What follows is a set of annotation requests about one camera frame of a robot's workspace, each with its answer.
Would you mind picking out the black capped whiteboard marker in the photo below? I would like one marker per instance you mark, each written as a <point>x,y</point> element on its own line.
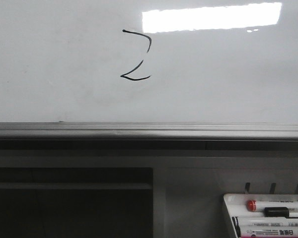
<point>281,212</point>

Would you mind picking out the red capped whiteboard marker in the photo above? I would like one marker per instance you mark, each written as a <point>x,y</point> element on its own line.
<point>259,206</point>

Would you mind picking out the metal hook left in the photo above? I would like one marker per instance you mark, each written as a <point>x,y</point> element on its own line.
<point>247,188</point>

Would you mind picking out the white marker tray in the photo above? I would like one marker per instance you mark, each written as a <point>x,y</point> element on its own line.
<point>234,205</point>

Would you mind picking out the metal hook middle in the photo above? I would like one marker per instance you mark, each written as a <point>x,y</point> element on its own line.
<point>272,188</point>

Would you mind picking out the white marker black end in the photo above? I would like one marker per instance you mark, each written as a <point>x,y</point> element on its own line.
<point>263,223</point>

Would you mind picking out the white marker pink label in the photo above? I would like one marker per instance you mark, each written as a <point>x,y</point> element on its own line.
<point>283,233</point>

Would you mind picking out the white whiteboard with aluminium frame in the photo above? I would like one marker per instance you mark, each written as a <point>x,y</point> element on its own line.
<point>165,69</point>

